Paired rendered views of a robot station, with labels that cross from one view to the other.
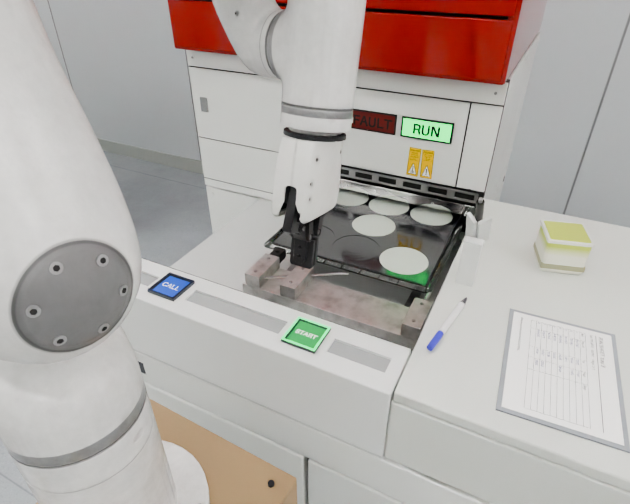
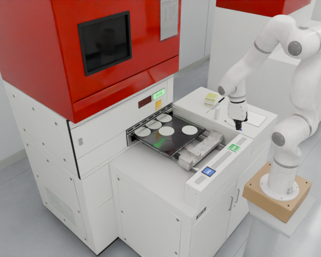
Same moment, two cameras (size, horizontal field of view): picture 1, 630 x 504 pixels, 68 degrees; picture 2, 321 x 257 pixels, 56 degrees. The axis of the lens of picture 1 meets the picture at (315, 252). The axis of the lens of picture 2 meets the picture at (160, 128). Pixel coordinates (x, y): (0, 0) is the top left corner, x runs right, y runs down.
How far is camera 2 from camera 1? 165 cm
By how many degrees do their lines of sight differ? 61
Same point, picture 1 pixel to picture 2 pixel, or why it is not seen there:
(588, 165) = not seen: hidden behind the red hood
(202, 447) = (260, 174)
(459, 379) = (250, 129)
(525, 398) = (256, 123)
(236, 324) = (228, 159)
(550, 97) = not seen: hidden behind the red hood
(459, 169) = (166, 99)
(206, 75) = (80, 127)
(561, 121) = not seen: hidden behind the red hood
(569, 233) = (213, 95)
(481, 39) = (174, 62)
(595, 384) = (252, 114)
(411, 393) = (254, 136)
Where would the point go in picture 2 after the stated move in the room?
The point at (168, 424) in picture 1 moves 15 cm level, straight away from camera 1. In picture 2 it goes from (253, 180) to (226, 185)
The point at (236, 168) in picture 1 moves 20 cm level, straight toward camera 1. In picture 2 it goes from (97, 158) to (131, 160)
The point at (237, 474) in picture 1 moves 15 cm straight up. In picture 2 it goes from (267, 169) to (273, 148)
